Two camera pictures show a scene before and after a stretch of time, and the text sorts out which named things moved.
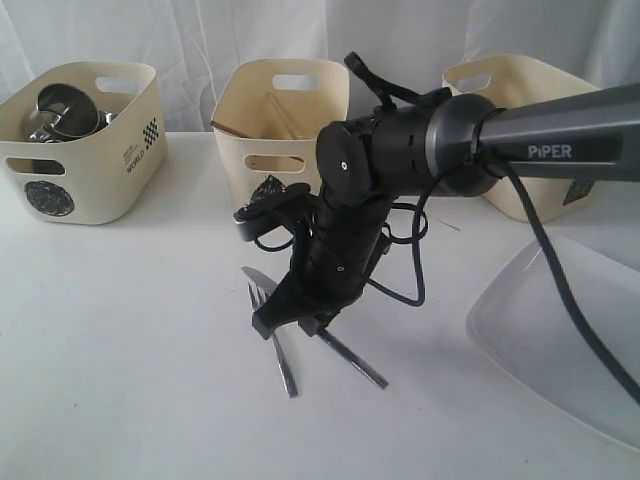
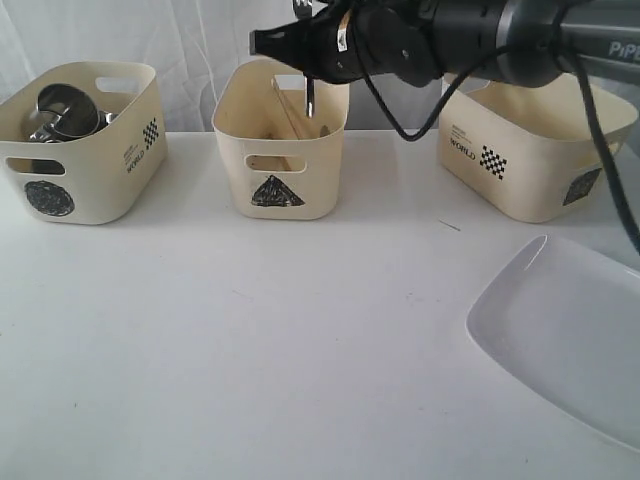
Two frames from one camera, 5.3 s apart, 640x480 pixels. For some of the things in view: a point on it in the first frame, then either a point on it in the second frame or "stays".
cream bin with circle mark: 91,180 stays
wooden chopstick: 269,94 to 281,94
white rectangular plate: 524,317 stays
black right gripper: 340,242 to 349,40
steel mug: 58,96 stays
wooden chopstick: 224,128 to 285,107
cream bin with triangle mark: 270,117 stays
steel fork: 259,296 to 303,10
